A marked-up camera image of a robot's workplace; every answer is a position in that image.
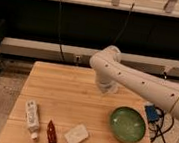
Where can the blue connector box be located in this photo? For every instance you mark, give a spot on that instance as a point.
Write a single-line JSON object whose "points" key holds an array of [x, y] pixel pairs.
{"points": [[151, 113]]}

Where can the white sponge block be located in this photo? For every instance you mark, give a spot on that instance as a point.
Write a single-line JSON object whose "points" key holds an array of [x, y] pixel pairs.
{"points": [[77, 134]]}

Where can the wall power outlet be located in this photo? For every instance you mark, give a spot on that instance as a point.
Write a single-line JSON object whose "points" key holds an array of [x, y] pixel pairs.
{"points": [[77, 59]]}

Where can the white paper cup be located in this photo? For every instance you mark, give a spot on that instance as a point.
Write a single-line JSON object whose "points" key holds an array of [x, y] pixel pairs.
{"points": [[113, 89]]}

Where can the green bowl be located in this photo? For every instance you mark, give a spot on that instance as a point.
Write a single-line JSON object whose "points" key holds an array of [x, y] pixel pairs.
{"points": [[127, 125]]}

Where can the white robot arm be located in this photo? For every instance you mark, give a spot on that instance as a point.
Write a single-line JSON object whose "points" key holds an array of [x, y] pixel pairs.
{"points": [[110, 72]]}

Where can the dark red wrapped snack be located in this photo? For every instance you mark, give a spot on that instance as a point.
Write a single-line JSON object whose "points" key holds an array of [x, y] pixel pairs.
{"points": [[51, 133]]}

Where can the white tube with cap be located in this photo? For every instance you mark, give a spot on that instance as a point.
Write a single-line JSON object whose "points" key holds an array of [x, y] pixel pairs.
{"points": [[32, 119]]}

